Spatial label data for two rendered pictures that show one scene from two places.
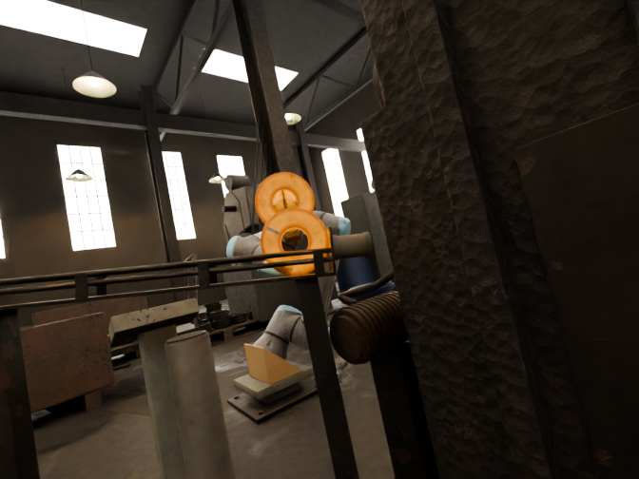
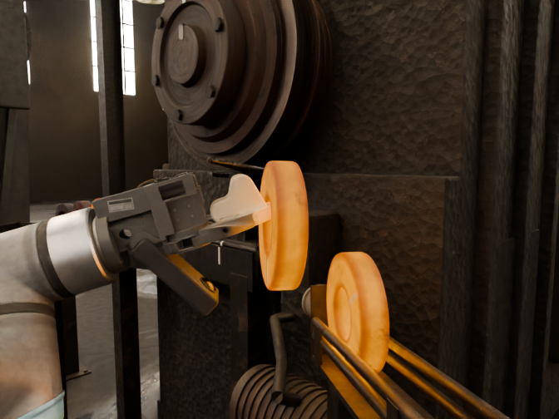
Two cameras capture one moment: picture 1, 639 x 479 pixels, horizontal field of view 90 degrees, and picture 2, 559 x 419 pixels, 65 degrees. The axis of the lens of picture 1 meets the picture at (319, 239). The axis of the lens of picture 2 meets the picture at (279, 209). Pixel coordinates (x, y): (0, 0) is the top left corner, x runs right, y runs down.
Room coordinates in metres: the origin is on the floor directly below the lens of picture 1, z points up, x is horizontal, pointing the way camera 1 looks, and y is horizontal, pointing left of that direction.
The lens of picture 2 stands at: (0.87, 0.59, 0.90)
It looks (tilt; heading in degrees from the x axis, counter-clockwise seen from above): 6 degrees down; 266
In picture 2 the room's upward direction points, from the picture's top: straight up
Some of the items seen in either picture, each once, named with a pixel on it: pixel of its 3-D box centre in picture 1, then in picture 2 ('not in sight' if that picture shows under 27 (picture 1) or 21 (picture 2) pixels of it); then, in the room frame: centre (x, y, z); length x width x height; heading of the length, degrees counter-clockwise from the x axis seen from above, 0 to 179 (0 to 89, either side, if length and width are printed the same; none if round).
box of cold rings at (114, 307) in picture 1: (93, 334); not in sight; (3.81, 2.84, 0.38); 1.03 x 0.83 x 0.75; 134
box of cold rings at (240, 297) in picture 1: (280, 286); not in sight; (4.49, 0.66, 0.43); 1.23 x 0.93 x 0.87; 129
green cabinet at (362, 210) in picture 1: (377, 243); not in sight; (4.87, -0.85, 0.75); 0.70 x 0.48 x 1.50; 131
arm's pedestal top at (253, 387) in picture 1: (272, 377); not in sight; (1.75, 0.40, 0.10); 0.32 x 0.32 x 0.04; 36
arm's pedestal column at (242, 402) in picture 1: (275, 388); not in sight; (1.75, 0.40, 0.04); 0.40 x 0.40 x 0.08; 36
